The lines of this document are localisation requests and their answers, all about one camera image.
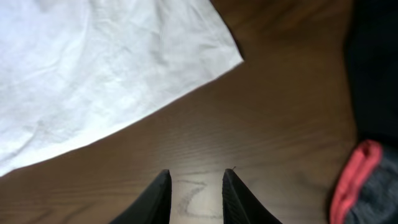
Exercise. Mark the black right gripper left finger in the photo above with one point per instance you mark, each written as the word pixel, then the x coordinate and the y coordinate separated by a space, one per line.
pixel 153 206

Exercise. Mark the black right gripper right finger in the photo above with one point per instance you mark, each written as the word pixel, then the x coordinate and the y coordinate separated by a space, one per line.
pixel 240 206

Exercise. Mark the white printed t-shirt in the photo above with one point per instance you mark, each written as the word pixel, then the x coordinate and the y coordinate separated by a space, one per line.
pixel 74 72

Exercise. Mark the grey red-trimmed garment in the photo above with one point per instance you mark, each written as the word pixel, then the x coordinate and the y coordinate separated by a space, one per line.
pixel 366 192

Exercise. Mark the black garment at right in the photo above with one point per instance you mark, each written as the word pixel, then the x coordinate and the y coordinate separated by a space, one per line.
pixel 370 54

